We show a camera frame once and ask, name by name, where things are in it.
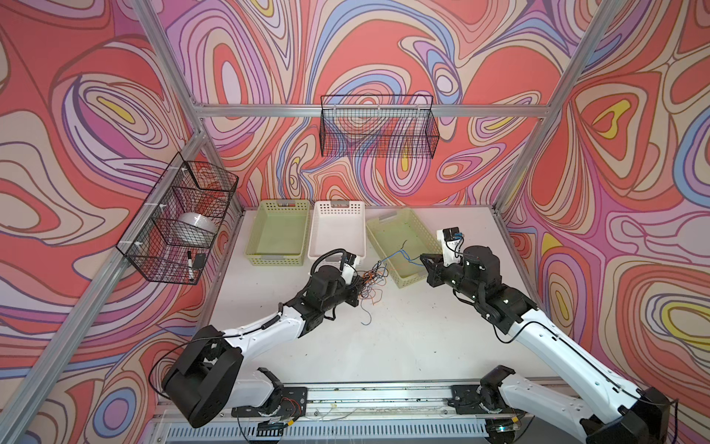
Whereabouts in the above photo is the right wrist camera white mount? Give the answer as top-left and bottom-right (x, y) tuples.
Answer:
(436, 227), (464, 266)

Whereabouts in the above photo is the left green plastic basket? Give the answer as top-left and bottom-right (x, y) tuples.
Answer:
(245, 200), (312, 266)

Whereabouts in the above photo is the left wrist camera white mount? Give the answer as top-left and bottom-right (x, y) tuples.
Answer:
(340, 252), (359, 286)

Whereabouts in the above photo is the black wire basket left wall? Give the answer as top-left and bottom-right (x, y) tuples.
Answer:
(116, 154), (239, 285)

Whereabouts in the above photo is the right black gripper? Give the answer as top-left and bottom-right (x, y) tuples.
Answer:
(420, 252), (484, 302)

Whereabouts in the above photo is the black wire basket wall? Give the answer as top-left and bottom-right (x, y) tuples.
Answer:
(319, 94), (440, 159)
(116, 154), (239, 285)

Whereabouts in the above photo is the white plastic basket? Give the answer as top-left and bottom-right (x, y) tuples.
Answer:
(308, 201), (367, 260)

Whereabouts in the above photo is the green plastic basket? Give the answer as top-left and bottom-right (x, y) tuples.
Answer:
(245, 200), (312, 266)
(365, 208), (441, 289)

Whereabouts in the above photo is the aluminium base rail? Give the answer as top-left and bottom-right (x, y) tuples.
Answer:
(154, 379), (606, 426)

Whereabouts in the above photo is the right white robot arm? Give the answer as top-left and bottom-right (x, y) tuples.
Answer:
(420, 227), (677, 443)

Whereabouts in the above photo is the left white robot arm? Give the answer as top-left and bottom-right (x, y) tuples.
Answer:
(161, 248), (365, 428)

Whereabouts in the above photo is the black wire basket back wall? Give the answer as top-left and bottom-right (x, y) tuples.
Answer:
(319, 94), (440, 159)

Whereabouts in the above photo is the blue cable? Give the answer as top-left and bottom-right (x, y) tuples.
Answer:
(359, 248), (431, 327)

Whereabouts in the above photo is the right green plastic basket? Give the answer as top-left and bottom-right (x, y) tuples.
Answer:
(365, 208), (441, 289)

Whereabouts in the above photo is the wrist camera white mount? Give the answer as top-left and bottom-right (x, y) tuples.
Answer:
(436, 227), (464, 266)
(340, 252), (359, 286)

